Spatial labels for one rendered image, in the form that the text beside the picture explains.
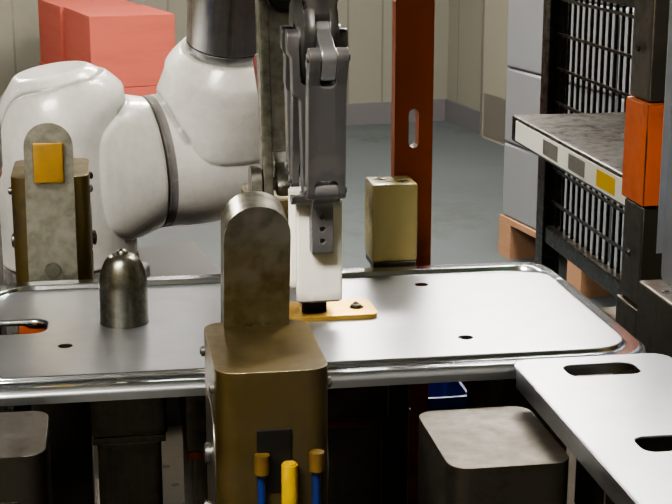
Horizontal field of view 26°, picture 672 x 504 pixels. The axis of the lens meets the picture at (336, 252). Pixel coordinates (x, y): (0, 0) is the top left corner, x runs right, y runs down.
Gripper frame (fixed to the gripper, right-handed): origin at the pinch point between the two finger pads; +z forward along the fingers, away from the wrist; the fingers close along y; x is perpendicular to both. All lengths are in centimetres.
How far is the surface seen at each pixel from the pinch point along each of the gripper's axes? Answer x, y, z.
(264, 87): -1.6, -14.0, -8.8
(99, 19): -13, -532, 30
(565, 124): 36, -57, 2
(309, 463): -4.1, 25.4, 5.1
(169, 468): -8, -47, 35
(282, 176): -0.4, -13.5, -2.1
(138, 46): 3, -535, 42
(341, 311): 1.6, 0.9, 4.4
